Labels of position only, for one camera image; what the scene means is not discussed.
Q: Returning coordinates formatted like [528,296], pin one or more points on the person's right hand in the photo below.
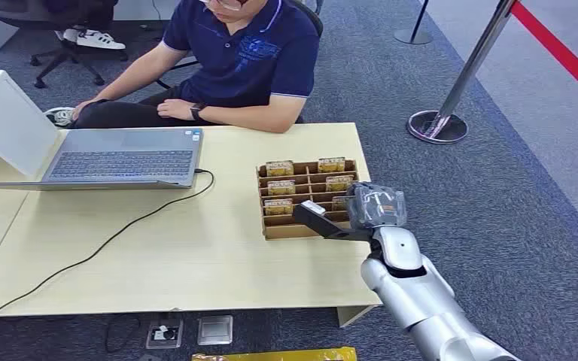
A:
[83,105]

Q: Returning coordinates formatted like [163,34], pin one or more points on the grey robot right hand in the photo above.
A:
[376,207]

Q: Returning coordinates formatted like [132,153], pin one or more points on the person's left hand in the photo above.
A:
[174,109]

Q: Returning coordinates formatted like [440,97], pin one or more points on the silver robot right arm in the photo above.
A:
[418,299]

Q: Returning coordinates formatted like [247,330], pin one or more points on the person's right forearm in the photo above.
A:
[129,77]

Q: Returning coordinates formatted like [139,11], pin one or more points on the person's left forearm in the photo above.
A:
[249,118]

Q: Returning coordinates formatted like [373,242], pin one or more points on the person's grey sneaker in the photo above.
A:
[60,116]

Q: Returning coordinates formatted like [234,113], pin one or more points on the yellow printed card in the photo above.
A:
[278,207]
[279,169]
[340,203]
[339,183]
[281,188]
[331,165]

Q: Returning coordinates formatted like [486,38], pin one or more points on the person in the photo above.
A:
[249,60]

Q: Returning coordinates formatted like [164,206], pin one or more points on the wooden card holder rack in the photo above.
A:
[289,230]

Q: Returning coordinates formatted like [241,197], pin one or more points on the black wristwatch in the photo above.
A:
[197,111]

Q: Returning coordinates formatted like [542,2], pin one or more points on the black office chair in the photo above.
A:
[64,57]

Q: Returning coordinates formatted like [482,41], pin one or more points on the white sneaker with stripes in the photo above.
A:
[98,41]

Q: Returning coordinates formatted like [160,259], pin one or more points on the grey laptop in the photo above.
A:
[119,162]

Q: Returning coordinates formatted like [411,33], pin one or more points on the white angled box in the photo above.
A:
[5,119]

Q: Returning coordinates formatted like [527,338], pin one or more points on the wooden table leg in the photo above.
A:
[351,315]

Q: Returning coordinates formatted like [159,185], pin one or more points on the yellow foil strip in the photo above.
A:
[279,356]

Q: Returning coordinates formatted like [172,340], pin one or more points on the silver floor socket cover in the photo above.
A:
[215,330]

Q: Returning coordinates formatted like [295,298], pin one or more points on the floor socket with plug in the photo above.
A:
[164,334]

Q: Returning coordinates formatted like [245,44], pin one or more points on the red barrier belt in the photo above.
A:
[563,55]

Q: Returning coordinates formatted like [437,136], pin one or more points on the chrome stanchion post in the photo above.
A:
[463,74]

